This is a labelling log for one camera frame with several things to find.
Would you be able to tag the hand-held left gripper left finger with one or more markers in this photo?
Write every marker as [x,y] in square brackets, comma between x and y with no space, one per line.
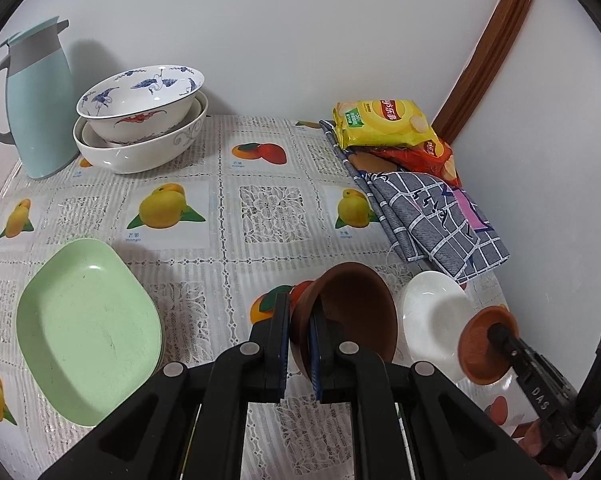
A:
[270,340]

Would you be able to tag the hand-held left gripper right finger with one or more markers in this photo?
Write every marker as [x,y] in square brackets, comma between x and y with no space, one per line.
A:
[316,360]

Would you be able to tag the small brown bowl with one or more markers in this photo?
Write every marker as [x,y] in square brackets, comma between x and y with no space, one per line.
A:
[360,305]
[480,350]

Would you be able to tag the small white bowl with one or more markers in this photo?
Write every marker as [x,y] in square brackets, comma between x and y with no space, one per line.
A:
[430,320]

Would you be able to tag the green square plate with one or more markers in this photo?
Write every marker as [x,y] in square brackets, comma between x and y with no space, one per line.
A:
[85,330]

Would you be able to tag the grey checked cloth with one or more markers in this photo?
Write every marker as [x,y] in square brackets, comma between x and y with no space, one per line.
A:
[430,220]

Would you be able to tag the large white scroll-pattern bowl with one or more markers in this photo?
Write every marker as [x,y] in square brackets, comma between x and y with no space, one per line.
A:
[140,157]

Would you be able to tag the red chips bag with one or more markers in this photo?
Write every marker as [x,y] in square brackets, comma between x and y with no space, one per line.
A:
[430,157]

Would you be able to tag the yellow chips bag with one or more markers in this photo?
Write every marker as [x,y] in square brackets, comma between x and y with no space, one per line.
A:
[380,125]

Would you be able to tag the blue crane pattern bowl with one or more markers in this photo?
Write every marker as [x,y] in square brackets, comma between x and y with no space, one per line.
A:
[145,120]

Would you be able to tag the light blue thermos jug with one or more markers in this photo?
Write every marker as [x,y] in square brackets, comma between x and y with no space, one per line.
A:
[40,110]

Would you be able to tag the brown wooden door frame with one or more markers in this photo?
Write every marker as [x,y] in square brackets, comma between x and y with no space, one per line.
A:
[500,35]

